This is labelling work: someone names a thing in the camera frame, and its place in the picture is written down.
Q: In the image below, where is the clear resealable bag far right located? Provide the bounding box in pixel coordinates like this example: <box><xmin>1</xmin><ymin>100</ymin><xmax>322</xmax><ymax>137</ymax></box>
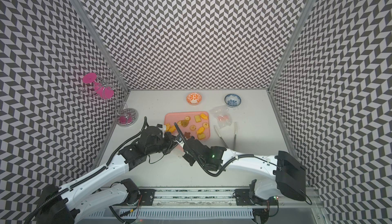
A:
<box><xmin>209</xmin><ymin>105</ymin><xmax>233</xmax><ymax>129</ymax></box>

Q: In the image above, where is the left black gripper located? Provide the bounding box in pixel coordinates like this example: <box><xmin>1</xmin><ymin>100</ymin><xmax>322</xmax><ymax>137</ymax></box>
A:
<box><xmin>147</xmin><ymin>132</ymin><xmax>180</xmax><ymax>156</ymax></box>

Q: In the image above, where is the square yellow cracker bottom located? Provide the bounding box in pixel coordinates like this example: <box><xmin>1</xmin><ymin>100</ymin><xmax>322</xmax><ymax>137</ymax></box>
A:
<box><xmin>198</xmin><ymin>133</ymin><xmax>206</xmax><ymax>140</ymax></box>

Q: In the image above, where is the blue patterned small bowl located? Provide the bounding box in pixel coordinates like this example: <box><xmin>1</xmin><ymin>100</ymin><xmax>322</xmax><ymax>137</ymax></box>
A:
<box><xmin>224</xmin><ymin>93</ymin><xmax>242</xmax><ymax>108</ymax></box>

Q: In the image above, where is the round glass dish pink item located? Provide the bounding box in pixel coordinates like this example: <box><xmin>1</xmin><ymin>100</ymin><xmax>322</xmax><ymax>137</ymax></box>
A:
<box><xmin>117</xmin><ymin>108</ymin><xmax>139</xmax><ymax>127</ymax></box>

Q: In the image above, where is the rectangular yellow biscuit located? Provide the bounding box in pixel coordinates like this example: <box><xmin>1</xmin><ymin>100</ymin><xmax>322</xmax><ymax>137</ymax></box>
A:
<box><xmin>194</xmin><ymin>115</ymin><xmax>201</xmax><ymax>123</ymax></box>

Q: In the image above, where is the brown star cookie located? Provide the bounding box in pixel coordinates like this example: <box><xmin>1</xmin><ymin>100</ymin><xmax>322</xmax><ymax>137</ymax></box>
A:
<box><xmin>184</xmin><ymin>132</ymin><xmax>191</xmax><ymax>139</ymax></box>

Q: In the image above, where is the brown heart cookie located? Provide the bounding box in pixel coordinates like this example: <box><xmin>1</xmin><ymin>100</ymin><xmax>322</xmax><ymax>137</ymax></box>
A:
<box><xmin>181</xmin><ymin>120</ymin><xmax>189</xmax><ymax>127</ymax></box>

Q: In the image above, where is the wire rack with pink discs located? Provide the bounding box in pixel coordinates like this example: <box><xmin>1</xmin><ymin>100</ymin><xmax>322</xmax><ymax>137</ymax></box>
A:
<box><xmin>78</xmin><ymin>68</ymin><xmax>121</xmax><ymax>102</ymax></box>

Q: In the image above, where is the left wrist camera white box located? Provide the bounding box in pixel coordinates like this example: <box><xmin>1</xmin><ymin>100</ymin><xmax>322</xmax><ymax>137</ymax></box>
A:
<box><xmin>157</xmin><ymin>124</ymin><xmax>171</xmax><ymax>132</ymax></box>

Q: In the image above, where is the pink plastic tray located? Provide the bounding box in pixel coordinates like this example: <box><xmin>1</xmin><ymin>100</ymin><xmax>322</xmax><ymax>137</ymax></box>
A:
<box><xmin>164</xmin><ymin>111</ymin><xmax>211</xmax><ymax>140</ymax></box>

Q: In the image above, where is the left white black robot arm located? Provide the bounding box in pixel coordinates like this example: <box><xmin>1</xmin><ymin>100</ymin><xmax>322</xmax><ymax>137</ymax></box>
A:
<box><xmin>24</xmin><ymin>121</ymin><xmax>185</xmax><ymax>224</ymax></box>

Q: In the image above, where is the yellow duck cookie right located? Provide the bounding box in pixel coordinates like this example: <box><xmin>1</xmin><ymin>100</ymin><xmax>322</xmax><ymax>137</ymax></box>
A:
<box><xmin>167</xmin><ymin>126</ymin><xmax>176</xmax><ymax>133</ymax></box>

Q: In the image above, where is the orange patterned small bowl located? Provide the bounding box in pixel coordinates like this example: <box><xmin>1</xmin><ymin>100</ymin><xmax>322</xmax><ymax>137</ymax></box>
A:
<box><xmin>186</xmin><ymin>92</ymin><xmax>202</xmax><ymax>105</ymax></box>

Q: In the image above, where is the aluminium front rail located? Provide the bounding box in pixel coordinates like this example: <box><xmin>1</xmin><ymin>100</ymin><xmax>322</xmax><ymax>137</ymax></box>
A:
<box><xmin>139</xmin><ymin>187</ymin><xmax>323</xmax><ymax>208</ymax></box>

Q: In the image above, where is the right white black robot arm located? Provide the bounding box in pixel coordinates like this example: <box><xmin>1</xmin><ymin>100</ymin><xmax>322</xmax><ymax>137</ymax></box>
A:
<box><xmin>175</xmin><ymin>124</ymin><xmax>308</xmax><ymax>202</ymax></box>

